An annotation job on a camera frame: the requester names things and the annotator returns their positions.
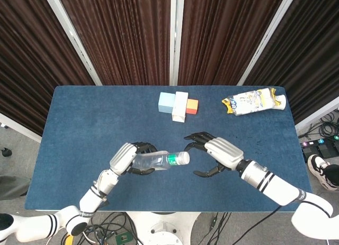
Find black trouser leg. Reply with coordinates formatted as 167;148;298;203
324;162;339;177

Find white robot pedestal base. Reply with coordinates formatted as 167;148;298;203
126;212;200;245

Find black cable with inline box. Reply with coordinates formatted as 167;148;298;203
204;212;232;245

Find transparent plastic bottle green label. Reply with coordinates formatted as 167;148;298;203
131;150;191;172

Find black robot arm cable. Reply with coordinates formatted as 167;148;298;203
245;204;283;245

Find white frame base rail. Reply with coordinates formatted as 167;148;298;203
0;113;42;143
294;96;339;135

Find orange block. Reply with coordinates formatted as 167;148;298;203
186;98;200;116

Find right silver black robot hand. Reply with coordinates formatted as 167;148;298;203
183;131;245;178

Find white floor cable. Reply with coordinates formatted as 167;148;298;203
81;228;100;244

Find long white block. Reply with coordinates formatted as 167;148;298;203
172;91;190;123

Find blue felt table mat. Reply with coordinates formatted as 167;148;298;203
24;85;313;213

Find white black sneaker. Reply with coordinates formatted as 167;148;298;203
307;153;339;192

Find coiled black cables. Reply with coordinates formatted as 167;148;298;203
298;111;339;141

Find green circuit board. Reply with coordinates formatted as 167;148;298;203
115;232;132;245

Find light blue block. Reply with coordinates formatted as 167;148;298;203
158;92;176;114

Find brown pleated curtain panel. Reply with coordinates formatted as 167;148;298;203
177;0;289;86
56;0;172;86
243;0;339;124
0;0;96;136

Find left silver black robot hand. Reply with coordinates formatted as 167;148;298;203
109;141;159;176

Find crumpled white yellow snack bag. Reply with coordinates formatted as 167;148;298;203
221;87;288;116

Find white frame post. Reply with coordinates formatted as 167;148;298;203
237;0;303;86
41;0;103;86
169;0;185;86

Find black floor cable bundle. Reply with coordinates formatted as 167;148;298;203
61;212;140;245

